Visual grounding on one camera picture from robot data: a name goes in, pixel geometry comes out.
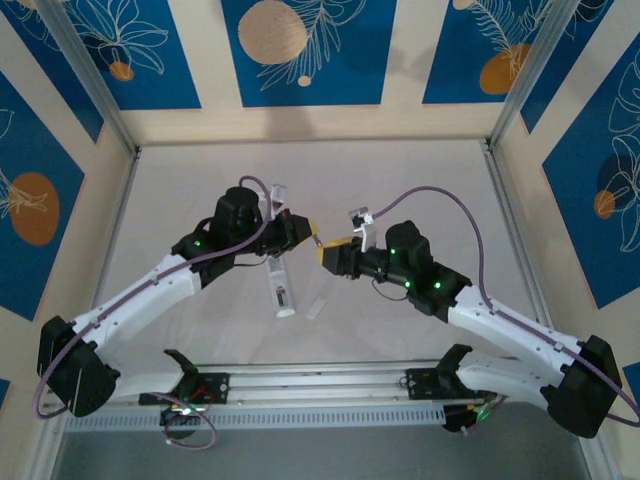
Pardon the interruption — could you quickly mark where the grey slotted cable duct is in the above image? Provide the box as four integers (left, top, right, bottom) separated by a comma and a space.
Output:
64, 404, 447, 432

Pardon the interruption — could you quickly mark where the aluminium frame post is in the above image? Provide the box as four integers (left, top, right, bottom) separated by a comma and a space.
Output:
37, 0, 141, 157
487, 0, 576, 151

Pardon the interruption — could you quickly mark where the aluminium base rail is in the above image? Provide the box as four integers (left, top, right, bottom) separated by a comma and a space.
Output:
112, 357, 551, 406

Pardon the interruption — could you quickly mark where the thin black right gripper cable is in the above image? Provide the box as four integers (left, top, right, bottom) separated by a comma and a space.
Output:
371, 278, 407, 303

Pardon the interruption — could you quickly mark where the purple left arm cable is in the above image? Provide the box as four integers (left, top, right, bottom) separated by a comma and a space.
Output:
32, 174, 276, 451

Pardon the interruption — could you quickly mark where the white battery cover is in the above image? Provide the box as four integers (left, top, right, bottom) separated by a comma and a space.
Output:
305, 295, 329, 321

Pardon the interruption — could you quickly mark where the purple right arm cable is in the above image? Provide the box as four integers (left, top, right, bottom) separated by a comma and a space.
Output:
372, 185, 640, 436

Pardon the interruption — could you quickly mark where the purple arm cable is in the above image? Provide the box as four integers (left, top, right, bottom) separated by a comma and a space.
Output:
32, 174, 276, 451
372, 185, 640, 436

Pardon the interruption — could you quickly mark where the aluminium table side rail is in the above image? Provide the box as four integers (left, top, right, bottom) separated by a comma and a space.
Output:
82, 149, 142, 331
480, 139, 554, 331

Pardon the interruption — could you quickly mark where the white remote control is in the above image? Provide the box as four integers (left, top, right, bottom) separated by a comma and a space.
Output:
263, 256, 298, 321

